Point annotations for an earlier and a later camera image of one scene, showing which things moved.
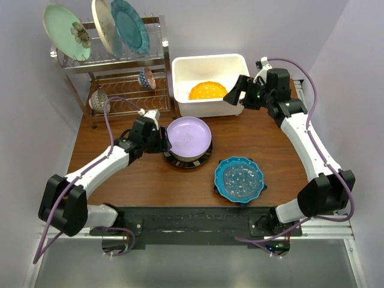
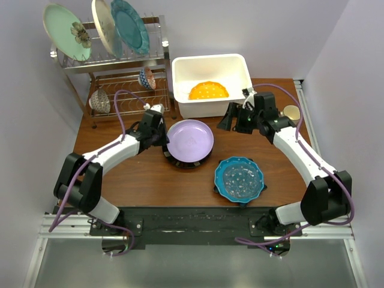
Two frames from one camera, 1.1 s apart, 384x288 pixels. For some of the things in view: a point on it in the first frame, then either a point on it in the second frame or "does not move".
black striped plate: x=190 y=164 does not move
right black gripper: x=243 y=84 to x=234 y=110
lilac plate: x=189 y=136 does not move
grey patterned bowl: x=98 y=101 does not move
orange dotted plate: x=207 y=90 does not move
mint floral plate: x=191 y=158 to x=174 y=124
